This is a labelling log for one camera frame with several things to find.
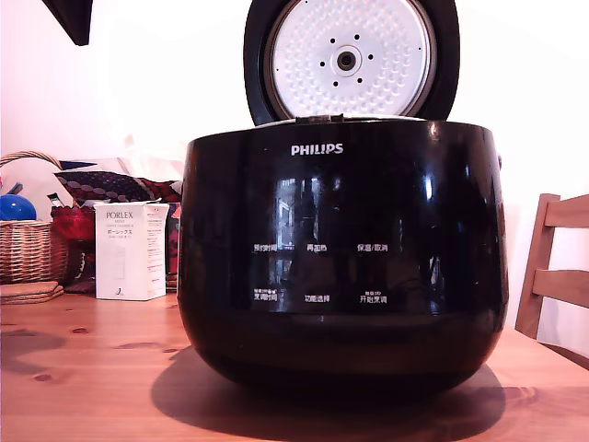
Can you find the black rice cooker lid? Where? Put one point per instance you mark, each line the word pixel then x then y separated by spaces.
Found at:
pixel 352 60

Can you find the black Philips rice cooker body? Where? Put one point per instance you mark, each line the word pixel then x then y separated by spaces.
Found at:
pixel 340 331

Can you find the dark patterned cloth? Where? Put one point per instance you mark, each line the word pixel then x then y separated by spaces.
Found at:
pixel 106 184

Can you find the white cloth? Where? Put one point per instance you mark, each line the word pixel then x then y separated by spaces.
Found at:
pixel 32 184

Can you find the blue ball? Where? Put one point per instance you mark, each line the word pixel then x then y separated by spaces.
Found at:
pixel 16 208

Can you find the woven wicker basket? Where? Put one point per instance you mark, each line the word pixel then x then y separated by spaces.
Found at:
pixel 27 251

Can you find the white Porlex carton box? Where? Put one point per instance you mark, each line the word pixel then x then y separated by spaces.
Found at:
pixel 124 258

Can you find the colourful patterned box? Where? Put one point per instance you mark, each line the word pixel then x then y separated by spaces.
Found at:
pixel 173 248

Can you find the cork coaster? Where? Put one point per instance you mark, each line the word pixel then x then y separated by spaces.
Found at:
pixel 27 287
pixel 41 298

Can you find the wooden chair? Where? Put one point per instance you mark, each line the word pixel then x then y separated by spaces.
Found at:
pixel 545 276

